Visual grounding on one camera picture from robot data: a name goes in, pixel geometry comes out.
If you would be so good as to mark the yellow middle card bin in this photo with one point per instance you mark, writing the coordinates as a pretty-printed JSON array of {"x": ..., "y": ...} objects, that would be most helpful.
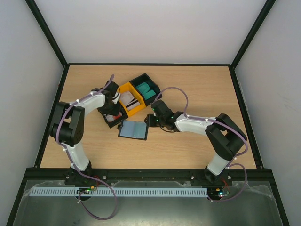
[{"x": 128, "y": 87}]

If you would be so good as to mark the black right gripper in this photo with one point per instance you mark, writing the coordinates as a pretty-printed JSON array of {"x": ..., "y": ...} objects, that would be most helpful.
[{"x": 149, "y": 120}]

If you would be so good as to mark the black left card bin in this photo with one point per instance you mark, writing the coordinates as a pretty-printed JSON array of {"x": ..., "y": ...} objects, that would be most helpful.
[{"x": 116, "y": 122}]

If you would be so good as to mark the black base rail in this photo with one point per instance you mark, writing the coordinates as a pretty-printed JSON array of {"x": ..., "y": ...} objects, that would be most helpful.
[{"x": 195, "y": 176}]

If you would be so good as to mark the black card bin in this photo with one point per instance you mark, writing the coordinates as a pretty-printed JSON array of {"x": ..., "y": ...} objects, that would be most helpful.
[
  {"x": 116, "y": 122},
  {"x": 146, "y": 78}
]

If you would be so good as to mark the red and white cards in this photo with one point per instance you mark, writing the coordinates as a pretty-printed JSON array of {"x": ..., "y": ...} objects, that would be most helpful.
[{"x": 111, "y": 118}]

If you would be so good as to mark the grey slotted cable duct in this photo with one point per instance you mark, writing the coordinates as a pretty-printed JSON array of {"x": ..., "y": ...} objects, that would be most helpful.
[{"x": 119, "y": 192}]

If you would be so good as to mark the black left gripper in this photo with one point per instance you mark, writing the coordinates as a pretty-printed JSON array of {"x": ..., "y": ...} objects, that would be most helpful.
[{"x": 115, "y": 112}]

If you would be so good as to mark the teal card stack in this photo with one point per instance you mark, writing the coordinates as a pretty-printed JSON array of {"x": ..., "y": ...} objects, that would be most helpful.
[{"x": 145, "y": 90}]

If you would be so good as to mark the black enclosure frame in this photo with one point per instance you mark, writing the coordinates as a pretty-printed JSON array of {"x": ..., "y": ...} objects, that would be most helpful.
[{"x": 258, "y": 174}]

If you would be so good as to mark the black leather card holder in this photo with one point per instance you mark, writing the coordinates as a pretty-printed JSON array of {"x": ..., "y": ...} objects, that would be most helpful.
[{"x": 133, "y": 130}]

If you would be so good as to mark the white striped cards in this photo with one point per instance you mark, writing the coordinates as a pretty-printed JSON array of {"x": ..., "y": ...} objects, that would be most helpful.
[{"x": 129, "y": 101}]

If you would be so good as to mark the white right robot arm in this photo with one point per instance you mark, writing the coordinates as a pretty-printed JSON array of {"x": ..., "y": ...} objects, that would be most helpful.
[{"x": 223, "y": 133}]

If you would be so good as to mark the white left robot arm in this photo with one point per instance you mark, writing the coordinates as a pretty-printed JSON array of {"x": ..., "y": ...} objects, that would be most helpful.
[{"x": 67, "y": 125}]

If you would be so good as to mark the black right card bin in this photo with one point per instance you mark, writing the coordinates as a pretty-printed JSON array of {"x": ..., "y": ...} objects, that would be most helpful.
[{"x": 146, "y": 78}]

